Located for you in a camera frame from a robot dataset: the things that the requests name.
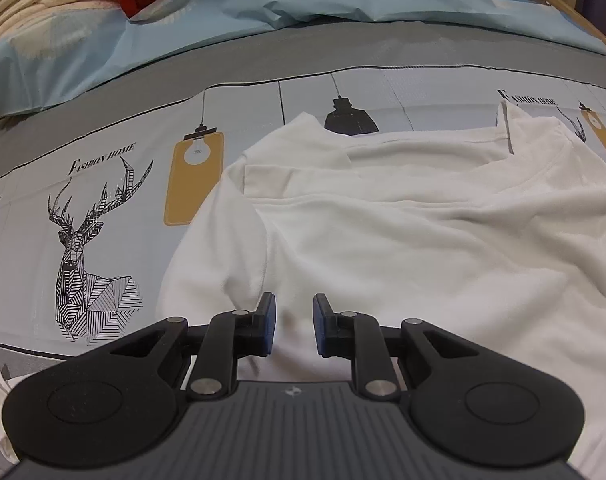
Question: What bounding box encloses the light blue pillow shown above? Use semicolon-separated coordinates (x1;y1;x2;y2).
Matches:
0;0;606;117

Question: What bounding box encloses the white shirt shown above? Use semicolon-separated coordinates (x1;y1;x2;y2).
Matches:
155;100;606;480

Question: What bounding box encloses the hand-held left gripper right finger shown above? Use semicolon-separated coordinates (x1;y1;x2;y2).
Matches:
313;294;478;402

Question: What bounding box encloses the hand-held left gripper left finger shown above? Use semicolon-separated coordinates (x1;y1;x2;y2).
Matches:
108;291;278;402

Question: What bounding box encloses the grey printed bed sheet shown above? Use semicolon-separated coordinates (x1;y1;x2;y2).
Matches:
0;10;606;480

